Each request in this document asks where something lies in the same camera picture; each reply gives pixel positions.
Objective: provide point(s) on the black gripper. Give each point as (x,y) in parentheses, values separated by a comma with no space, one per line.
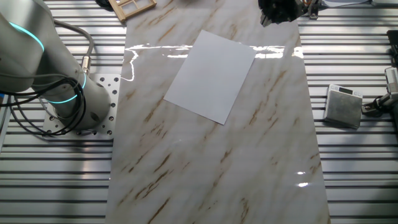
(283,6)

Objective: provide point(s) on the white paper sheet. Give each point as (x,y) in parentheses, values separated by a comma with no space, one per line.
(211,77)

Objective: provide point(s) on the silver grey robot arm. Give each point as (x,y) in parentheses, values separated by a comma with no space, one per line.
(18,62)

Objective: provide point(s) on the steel digital kitchen scale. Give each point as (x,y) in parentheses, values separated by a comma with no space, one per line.
(342,109)

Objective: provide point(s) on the black C-clamp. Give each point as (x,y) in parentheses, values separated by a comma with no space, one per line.
(104,2)

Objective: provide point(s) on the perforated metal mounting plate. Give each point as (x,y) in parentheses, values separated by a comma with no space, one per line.
(109,124)

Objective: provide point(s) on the blue board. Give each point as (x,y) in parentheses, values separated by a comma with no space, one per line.
(1,98)

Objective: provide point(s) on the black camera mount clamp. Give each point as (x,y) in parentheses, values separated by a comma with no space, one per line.
(314,12)

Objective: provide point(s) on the silver depth camera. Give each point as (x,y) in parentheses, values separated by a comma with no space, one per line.
(392,79)
(345,3)

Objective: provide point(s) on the black bracket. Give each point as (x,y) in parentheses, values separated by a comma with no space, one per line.
(393,46)

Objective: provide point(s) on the small wooden window frame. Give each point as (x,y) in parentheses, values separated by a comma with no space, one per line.
(115,9)

